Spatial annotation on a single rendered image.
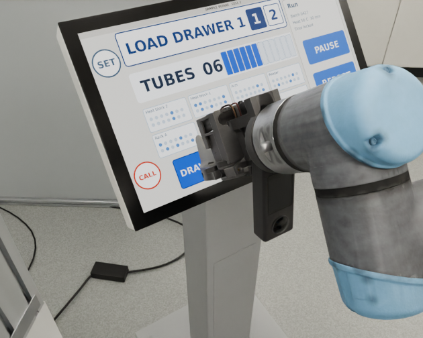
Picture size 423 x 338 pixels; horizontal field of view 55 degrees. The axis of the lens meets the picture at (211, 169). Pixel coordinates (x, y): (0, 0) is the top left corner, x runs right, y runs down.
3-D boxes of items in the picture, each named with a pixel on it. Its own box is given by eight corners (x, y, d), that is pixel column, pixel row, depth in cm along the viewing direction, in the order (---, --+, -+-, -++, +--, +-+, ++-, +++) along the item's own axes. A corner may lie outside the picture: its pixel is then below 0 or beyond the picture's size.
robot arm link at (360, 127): (376, 188, 27) (347, 62, 27) (283, 190, 37) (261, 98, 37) (453, 161, 30) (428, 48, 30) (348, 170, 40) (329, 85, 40)
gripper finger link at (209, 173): (219, 158, 58) (248, 152, 50) (223, 170, 58) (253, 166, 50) (190, 170, 56) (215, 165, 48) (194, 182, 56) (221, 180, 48)
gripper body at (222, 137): (242, 105, 55) (294, 82, 44) (262, 165, 55) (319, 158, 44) (191, 122, 52) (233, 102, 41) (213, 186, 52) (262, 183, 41)
